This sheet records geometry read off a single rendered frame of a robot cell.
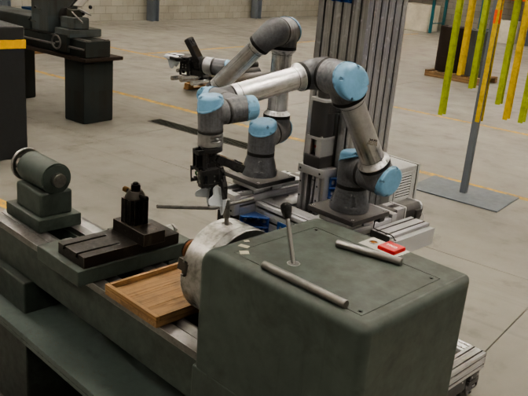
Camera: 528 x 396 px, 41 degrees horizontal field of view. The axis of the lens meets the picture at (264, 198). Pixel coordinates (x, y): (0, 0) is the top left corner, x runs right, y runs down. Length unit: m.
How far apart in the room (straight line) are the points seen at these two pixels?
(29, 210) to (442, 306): 1.91
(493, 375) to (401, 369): 2.27
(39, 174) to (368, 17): 1.48
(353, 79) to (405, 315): 0.83
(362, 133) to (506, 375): 2.12
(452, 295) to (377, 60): 1.18
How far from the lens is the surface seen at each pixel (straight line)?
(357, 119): 2.35
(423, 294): 1.86
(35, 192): 3.12
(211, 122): 2.02
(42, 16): 8.87
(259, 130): 2.89
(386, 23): 2.83
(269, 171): 2.93
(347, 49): 2.80
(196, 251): 2.17
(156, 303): 2.47
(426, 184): 7.23
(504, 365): 4.23
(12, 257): 3.22
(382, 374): 1.79
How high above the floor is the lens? 2.04
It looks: 19 degrees down
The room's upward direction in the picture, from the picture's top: 5 degrees clockwise
